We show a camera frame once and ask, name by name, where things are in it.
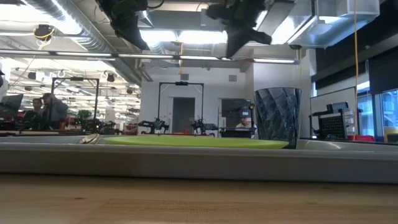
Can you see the dark wall board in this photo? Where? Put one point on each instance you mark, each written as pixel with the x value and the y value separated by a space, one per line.
pixel 231 107

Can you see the long ceiling light bar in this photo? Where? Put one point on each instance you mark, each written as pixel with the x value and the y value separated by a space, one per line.
pixel 174 57

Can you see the white whiteboard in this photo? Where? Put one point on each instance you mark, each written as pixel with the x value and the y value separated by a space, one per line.
pixel 332 96

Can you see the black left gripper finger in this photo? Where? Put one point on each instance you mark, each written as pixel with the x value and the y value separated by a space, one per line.
pixel 135 35

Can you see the black pegboard cart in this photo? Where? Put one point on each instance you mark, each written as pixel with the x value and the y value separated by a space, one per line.
pixel 332 126

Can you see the gray wall vent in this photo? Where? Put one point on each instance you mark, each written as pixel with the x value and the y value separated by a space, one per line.
pixel 184 77
pixel 232 78

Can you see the person in gray jacket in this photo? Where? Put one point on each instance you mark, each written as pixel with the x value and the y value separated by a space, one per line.
pixel 56 110

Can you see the black ceiling camera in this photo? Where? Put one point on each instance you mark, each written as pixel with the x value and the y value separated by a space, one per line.
pixel 43 32

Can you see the metal spoon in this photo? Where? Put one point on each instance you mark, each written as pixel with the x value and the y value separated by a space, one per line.
pixel 90 139

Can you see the dark computer monitor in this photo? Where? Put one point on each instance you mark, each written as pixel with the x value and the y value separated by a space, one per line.
pixel 11 105

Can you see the green round plate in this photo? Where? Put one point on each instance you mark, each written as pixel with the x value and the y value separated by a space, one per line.
pixel 196 142

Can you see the person in dark top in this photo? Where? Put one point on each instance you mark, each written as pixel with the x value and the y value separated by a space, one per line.
pixel 33 113

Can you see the person in white shirt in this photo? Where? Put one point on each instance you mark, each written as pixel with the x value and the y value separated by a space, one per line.
pixel 245 125

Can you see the black equipment cart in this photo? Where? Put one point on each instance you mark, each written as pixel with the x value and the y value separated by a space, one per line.
pixel 233 133

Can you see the red bin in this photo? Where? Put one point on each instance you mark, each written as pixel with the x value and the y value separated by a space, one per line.
pixel 360 137

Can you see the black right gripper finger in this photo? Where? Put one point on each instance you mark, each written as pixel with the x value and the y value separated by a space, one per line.
pixel 234 42
pixel 259 36

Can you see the gray door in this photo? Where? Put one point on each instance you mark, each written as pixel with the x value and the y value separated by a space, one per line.
pixel 183 115

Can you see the green potted plant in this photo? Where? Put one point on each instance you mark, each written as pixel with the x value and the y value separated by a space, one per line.
pixel 84 115

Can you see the black metal rig frame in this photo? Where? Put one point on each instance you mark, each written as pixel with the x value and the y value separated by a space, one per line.
pixel 181 83
pixel 97 102

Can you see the gray plastic tray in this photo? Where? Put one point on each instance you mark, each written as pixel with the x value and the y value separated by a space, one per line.
pixel 199 161

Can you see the black background robot arm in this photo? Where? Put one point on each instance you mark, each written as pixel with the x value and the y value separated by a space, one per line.
pixel 155 125
pixel 202 126

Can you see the blue faceted plastic cup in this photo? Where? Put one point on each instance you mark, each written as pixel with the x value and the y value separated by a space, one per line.
pixel 277 115

